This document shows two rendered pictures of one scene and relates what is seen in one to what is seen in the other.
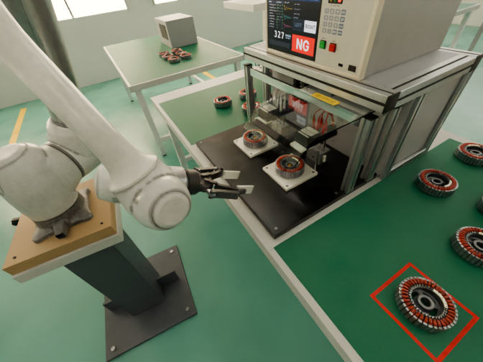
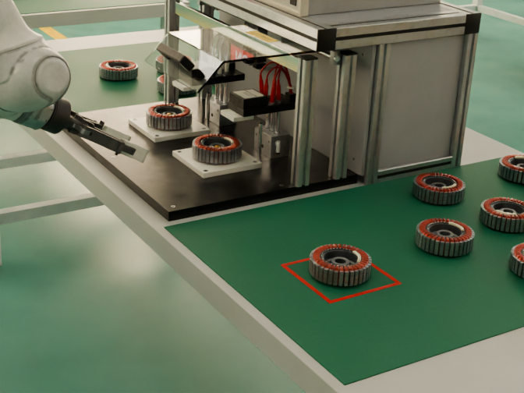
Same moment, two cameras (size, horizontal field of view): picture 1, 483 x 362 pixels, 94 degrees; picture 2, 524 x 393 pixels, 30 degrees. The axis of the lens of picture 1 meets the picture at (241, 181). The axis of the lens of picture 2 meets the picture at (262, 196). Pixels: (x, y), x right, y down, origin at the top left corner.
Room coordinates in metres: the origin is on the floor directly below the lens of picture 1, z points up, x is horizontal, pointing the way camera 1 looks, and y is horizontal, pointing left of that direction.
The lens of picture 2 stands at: (-1.41, -0.04, 1.58)
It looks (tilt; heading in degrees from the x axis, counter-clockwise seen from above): 23 degrees down; 353
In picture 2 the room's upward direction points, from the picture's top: 3 degrees clockwise
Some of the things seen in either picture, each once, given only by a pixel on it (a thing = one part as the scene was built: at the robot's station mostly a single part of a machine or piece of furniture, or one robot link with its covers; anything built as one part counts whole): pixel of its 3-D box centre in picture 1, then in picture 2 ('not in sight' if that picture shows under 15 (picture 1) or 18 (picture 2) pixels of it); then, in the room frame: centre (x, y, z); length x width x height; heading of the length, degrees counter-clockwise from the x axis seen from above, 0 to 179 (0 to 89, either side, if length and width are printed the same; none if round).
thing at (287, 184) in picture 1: (289, 171); (217, 158); (0.65, -0.19, 0.78); 0.15 x 0.15 x 0.01; 26
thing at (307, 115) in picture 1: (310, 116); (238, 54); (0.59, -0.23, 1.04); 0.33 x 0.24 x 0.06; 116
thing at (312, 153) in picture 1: (318, 152); (271, 140); (0.71, -0.32, 0.80); 0.07 x 0.05 x 0.06; 26
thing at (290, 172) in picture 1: (290, 166); (217, 148); (0.65, -0.19, 0.80); 0.11 x 0.11 x 0.04
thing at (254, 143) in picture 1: (255, 138); (168, 116); (0.87, -0.09, 0.80); 0.11 x 0.11 x 0.04
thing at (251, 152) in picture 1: (255, 143); (168, 125); (0.87, -0.09, 0.78); 0.15 x 0.15 x 0.01; 26
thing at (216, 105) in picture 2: not in sight; (221, 110); (0.93, -0.22, 0.80); 0.07 x 0.05 x 0.06; 26
